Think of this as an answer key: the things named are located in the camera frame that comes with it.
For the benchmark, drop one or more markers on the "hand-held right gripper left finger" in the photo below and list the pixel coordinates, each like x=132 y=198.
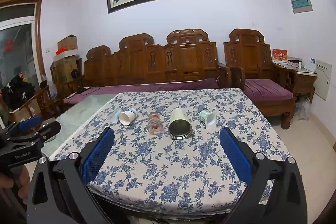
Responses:
x=97 y=154

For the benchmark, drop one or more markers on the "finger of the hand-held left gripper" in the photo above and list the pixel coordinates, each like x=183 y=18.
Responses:
x=29 y=123
x=50 y=130

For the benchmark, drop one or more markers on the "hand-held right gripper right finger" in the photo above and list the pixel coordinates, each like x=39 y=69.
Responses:
x=235 y=157

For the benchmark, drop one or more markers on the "clear plastic cup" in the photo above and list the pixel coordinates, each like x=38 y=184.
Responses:
x=115 y=116

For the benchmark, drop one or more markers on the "small green and white cup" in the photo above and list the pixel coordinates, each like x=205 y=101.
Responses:
x=208 y=117

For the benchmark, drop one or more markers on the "white paper cup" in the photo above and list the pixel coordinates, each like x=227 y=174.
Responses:
x=127 y=117

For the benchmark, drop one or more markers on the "glass cup with red print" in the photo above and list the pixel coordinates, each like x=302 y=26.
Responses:
x=155 y=124

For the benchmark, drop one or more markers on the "cream metal cup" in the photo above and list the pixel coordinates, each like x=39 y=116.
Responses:
x=179 y=121

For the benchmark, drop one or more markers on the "person's left hand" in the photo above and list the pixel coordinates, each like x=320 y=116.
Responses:
x=5 y=184

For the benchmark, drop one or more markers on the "wooden chair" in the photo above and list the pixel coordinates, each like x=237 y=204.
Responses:
x=43 y=100

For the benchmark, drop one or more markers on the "pile of dark clothes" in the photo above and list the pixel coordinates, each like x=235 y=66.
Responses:
x=17 y=93

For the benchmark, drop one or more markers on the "large brown cardboard box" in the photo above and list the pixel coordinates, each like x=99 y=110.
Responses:
x=64 y=70

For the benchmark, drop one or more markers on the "blue floral tablecloth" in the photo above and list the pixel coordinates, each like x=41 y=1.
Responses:
x=162 y=169

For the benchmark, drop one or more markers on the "square purple seat cushion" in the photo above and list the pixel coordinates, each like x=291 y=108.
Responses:
x=265 y=89

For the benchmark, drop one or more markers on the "white box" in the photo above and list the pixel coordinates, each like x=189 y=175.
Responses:
x=65 y=56

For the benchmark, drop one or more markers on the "long purple seat cushion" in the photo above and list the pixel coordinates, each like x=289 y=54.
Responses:
x=147 y=89

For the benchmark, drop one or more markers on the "clear plastic bag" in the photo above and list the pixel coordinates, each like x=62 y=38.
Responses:
x=302 y=108

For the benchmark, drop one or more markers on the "wooden framed glass door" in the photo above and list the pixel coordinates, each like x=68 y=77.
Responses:
x=18 y=37

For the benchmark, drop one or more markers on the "small brown cardboard box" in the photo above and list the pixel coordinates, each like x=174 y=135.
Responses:
x=67 y=42

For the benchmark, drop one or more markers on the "carved wooden armchair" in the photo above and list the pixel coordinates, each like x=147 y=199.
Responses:
x=249 y=56

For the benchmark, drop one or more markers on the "wooden side table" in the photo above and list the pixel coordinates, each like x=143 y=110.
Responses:
x=305 y=79

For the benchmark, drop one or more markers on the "carved wooden sofa bench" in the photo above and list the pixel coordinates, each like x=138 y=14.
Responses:
x=157 y=61

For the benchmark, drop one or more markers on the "red desk calendar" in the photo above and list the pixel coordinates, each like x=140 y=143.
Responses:
x=280 y=55

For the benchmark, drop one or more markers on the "white device with blue label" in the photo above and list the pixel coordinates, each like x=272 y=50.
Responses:
x=311 y=64

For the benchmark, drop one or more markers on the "white wall panel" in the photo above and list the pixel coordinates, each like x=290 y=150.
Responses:
x=323 y=81

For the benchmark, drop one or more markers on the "grey wall electrical box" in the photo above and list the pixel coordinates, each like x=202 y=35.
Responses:
x=301 y=2

